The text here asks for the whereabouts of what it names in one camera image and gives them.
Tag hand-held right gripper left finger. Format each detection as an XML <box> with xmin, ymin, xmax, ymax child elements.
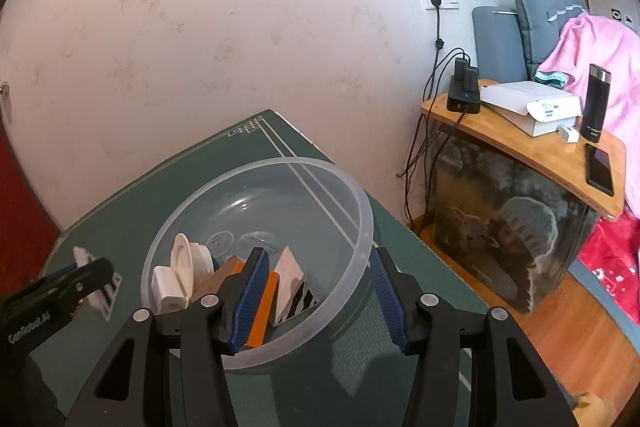
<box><xmin>65</xmin><ymin>247</ymin><xmax>272</xmax><ymax>427</ymax></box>

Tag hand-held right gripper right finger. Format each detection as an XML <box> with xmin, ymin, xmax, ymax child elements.
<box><xmin>370</xmin><ymin>247</ymin><xmax>576</xmax><ymax>427</ymax></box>

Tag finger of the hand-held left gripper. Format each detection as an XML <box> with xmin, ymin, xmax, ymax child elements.
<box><xmin>41</xmin><ymin>262</ymin><xmax>82</xmax><ymax>286</ymax></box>
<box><xmin>29</xmin><ymin>257</ymin><xmax>114</xmax><ymax>314</ymax></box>

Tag plain orange block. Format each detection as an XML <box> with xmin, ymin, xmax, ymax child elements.
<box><xmin>245</xmin><ymin>271</ymin><xmax>279</xmax><ymax>349</ymax></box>

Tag brown wooden block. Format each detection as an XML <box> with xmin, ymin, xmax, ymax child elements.
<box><xmin>200</xmin><ymin>254</ymin><xmax>246</xmax><ymax>295</ymax></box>

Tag striped white triangular block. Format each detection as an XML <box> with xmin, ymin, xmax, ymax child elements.
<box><xmin>272</xmin><ymin>246</ymin><xmax>322</xmax><ymax>325</ymax></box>

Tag white round lid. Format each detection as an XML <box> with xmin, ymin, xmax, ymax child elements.
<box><xmin>170</xmin><ymin>233</ymin><xmax>216</xmax><ymax>300</ymax></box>

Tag clear plastic bowl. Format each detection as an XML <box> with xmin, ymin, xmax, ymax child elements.
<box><xmin>140</xmin><ymin>157</ymin><xmax>375</xmax><ymax>374</ymax></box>

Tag person's left forearm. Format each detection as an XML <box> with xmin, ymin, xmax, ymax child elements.
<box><xmin>0</xmin><ymin>352</ymin><xmax>68</xmax><ymax>427</ymax></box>

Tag red quilted blanket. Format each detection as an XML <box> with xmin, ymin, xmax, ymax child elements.
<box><xmin>0</xmin><ymin>127</ymin><xmax>63</xmax><ymax>258</ymax></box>

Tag green table mat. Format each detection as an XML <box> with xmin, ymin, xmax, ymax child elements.
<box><xmin>37</xmin><ymin>109</ymin><xmax>576</xmax><ymax>427</ymax></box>

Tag printed photo panel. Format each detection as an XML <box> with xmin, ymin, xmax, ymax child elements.
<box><xmin>430</xmin><ymin>124</ymin><xmax>598</xmax><ymax>315</ymax></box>

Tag bamboo side table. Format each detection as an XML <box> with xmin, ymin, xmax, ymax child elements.
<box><xmin>420</xmin><ymin>79</ymin><xmax>627</xmax><ymax>220</ymax></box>

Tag black charging dock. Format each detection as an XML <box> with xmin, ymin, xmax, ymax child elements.
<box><xmin>446</xmin><ymin>58</ymin><xmax>482</xmax><ymax>114</ymax></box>

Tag red floral blanket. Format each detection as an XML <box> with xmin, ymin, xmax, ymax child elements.
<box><xmin>575</xmin><ymin>212</ymin><xmax>640</xmax><ymax>338</ymax></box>

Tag tan fuzzy object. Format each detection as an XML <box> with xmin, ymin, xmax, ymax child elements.
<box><xmin>572</xmin><ymin>392</ymin><xmax>618</xmax><ymax>427</ymax></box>

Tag white cardboard box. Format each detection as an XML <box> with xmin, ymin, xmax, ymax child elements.
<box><xmin>479</xmin><ymin>82</ymin><xmax>583</xmax><ymax>138</ymax></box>

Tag black smartphone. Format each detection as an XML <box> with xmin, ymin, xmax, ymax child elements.
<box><xmin>584</xmin><ymin>143</ymin><xmax>615</xmax><ymax>198</ymax></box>

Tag teal cloth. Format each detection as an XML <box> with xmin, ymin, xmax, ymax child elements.
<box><xmin>535</xmin><ymin>69</ymin><xmax>568</xmax><ymax>88</ymax></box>

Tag flat grey cushion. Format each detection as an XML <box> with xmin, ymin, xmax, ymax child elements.
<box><xmin>472</xmin><ymin>6</ymin><xmax>530</xmax><ymax>84</ymax></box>

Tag black thermos bottle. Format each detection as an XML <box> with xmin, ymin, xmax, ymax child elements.
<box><xmin>579</xmin><ymin>63</ymin><xmax>610</xmax><ymax>144</ymax></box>

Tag quilted grey cushion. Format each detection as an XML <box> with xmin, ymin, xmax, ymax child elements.
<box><xmin>511</xmin><ymin>0</ymin><xmax>590</xmax><ymax>78</ymax></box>

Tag pink blanket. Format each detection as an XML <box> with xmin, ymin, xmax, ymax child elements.
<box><xmin>536</xmin><ymin>13</ymin><xmax>640</xmax><ymax>220</ymax></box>

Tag black charger cable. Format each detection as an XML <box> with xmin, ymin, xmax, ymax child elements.
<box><xmin>425</xmin><ymin>48</ymin><xmax>472</xmax><ymax>238</ymax></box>

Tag black power cable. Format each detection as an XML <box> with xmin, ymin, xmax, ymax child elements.
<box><xmin>397</xmin><ymin>0</ymin><xmax>447</xmax><ymax>180</ymax></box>

